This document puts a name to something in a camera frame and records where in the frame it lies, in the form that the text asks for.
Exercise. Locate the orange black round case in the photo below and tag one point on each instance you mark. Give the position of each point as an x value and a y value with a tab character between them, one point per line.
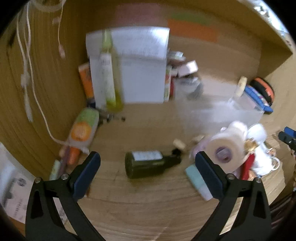
264	89

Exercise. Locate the dark green bottle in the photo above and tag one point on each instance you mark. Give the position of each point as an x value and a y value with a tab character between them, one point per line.
148	163

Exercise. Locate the red velvet pouch gold trim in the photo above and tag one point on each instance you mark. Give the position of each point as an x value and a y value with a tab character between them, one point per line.
247	166

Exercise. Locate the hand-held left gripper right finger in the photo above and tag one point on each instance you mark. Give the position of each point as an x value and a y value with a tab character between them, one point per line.
208	177

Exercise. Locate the cork stopper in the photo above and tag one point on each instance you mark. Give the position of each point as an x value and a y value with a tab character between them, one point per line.
180	143

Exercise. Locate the yellow green bottle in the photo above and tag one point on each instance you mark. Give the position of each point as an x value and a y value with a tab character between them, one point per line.
111	88

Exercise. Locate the clear plastic box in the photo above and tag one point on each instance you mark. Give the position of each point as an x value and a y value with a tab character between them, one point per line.
222	113

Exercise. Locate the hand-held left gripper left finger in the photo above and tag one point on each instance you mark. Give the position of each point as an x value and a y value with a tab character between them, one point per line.
86	171

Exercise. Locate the small dark screws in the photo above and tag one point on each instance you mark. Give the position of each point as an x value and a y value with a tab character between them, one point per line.
111	117

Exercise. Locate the orange tube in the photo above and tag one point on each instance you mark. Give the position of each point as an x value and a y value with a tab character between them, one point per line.
86	81

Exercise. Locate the orange and green pouch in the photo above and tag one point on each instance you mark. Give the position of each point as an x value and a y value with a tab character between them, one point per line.
82	129

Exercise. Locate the blue box lid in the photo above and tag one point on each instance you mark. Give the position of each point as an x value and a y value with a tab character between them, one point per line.
257	98

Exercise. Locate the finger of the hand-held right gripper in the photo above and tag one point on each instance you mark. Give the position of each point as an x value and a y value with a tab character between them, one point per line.
286	137

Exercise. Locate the small white box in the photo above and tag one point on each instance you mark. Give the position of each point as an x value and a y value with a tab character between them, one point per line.
187	68

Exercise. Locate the wooden desk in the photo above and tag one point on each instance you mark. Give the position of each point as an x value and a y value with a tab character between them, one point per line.
143	208

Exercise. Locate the orange marker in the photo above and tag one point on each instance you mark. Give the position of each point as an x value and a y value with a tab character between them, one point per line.
74	155

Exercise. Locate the cream tube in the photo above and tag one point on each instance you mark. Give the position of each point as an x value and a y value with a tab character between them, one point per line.
241	86

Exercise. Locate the white tape roll purple core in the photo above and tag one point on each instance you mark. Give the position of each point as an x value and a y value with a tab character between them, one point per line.
227	148

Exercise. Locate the printed white paper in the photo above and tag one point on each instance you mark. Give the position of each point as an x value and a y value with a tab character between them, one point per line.
13	190

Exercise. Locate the pale marker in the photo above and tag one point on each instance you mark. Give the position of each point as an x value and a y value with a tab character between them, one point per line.
55	170

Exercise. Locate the orange paper sheet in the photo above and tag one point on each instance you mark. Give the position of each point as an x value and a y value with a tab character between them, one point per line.
194	30

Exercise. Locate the pink paper sheet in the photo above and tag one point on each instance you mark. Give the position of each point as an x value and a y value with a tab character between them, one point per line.
138	15

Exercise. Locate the teal tube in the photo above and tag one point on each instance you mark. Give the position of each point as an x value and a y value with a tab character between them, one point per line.
196	178

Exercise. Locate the white cloth bag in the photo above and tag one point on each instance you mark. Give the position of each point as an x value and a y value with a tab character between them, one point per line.
262	157

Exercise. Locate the green paper sheet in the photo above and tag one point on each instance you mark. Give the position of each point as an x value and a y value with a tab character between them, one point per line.
192	18

